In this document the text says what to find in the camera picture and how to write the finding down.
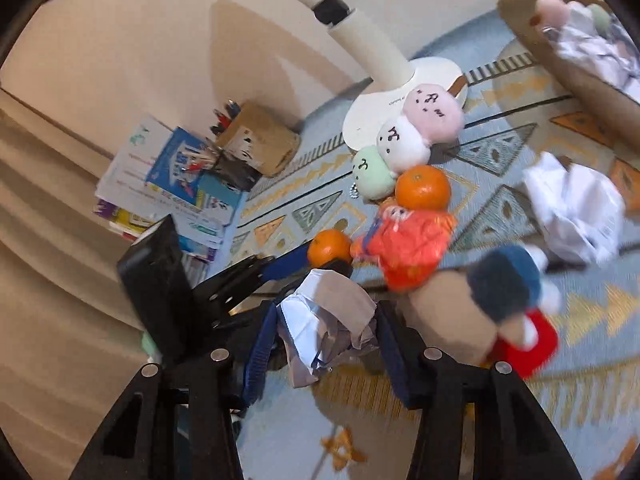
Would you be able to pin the red dressed plush doll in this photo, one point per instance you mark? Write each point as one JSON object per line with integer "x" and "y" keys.
{"x": 410, "y": 250}

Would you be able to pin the white desk lamp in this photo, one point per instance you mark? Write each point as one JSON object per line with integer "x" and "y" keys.
{"x": 365, "y": 40}

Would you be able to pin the blue patterned table mat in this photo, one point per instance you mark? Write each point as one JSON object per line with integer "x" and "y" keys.
{"x": 300, "y": 435}

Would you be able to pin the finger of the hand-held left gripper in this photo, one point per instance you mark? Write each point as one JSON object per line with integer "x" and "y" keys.
{"x": 235, "y": 317}
{"x": 282, "y": 265}

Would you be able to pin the blue cover workbook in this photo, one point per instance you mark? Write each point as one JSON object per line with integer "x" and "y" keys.
{"x": 175, "y": 165}

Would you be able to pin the orange mandarin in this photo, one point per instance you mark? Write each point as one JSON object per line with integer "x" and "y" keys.
{"x": 327, "y": 245}
{"x": 422, "y": 187}

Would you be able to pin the brown plastic basket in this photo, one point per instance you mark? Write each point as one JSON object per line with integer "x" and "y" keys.
{"x": 550, "y": 75}

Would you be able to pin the small dango plush with faces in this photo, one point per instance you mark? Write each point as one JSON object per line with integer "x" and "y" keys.
{"x": 405, "y": 140}

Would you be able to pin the blue haired plush doll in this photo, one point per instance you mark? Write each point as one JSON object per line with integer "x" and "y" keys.
{"x": 450, "y": 310}

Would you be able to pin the bundle of red black pens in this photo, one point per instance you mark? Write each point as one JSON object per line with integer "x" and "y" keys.
{"x": 225, "y": 115}

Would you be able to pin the large pastel dango plush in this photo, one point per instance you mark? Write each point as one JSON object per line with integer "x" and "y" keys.
{"x": 550, "y": 10}

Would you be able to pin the bamboo pen holder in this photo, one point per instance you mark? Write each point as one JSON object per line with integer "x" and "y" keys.
{"x": 265, "y": 145}

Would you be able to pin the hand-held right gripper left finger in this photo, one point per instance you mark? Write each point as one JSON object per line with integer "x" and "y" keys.
{"x": 257, "y": 355}

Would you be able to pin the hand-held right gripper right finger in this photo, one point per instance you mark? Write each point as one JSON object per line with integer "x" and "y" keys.
{"x": 395, "y": 355}

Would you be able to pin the row of books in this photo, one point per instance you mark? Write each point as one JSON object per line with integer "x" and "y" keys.
{"x": 130, "y": 170}

